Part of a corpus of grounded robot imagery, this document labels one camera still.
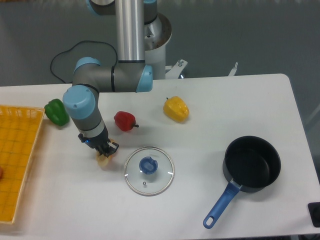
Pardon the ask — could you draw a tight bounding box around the black floor cable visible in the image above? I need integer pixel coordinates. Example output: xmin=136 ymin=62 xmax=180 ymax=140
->
xmin=49 ymin=40 xmax=119 ymax=84

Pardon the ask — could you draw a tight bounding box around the yellow bell pepper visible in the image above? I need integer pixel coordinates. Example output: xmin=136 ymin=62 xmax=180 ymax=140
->
xmin=163 ymin=96 xmax=190 ymax=123

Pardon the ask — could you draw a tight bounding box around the red bell pepper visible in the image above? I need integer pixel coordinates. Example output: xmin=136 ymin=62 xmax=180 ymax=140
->
xmin=113 ymin=111 xmax=139 ymax=132

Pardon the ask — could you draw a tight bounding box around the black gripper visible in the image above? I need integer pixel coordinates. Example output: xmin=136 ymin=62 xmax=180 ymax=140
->
xmin=78 ymin=131 xmax=119 ymax=157

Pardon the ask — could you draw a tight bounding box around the glass lid blue knob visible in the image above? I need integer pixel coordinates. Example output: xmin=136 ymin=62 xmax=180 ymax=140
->
xmin=123 ymin=146 xmax=175 ymax=197

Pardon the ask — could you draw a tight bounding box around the yellow woven basket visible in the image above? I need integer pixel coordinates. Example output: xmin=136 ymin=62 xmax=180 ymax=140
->
xmin=0 ymin=105 xmax=45 ymax=225

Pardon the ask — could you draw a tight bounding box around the green bell pepper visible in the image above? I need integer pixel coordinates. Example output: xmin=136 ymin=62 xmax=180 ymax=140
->
xmin=44 ymin=98 xmax=70 ymax=127

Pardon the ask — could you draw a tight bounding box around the black device at table edge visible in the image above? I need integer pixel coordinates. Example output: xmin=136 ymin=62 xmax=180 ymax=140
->
xmin=307 ymin=202 xmax=320 ymax=228

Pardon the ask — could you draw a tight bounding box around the black saucepan blue handle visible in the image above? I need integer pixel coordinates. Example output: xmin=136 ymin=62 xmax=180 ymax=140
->
xmin=203 ymin=135 xmax=282 ymax=229

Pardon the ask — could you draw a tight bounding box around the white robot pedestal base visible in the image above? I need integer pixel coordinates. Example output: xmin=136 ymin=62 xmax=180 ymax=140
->
xmin=144 ymin=13 xmax=188 ymax=80

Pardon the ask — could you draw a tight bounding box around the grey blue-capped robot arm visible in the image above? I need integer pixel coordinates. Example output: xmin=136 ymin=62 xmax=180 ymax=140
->
xmin=62 ymin=0 xmax=158 ymax=157

